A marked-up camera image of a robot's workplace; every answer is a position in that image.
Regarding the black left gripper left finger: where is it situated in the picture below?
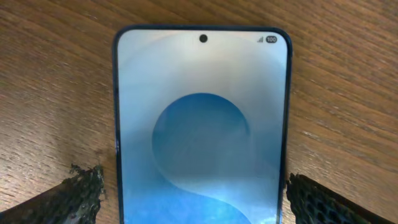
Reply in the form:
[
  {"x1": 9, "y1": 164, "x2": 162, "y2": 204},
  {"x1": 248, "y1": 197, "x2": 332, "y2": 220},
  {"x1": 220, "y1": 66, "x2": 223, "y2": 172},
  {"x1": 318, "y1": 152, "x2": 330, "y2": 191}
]
[{"x1": 1, "y1": 164, "x2": 105, "y2": 224}]

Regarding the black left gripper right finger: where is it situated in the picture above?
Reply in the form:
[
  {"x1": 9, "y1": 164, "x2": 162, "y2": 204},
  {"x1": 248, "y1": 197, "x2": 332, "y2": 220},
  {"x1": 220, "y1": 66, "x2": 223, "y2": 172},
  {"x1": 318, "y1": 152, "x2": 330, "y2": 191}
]
[{"x1": 286, "y1": 173, "x2": 394, "y2": 224}]

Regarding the blue smartphone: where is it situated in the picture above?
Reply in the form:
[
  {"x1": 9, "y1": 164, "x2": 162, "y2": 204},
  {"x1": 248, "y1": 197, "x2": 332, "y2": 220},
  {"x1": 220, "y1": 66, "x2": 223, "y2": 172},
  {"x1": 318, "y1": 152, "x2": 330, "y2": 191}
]
[{"x1": 112, "y1": 24, "x2": 293, "y2": 224}]

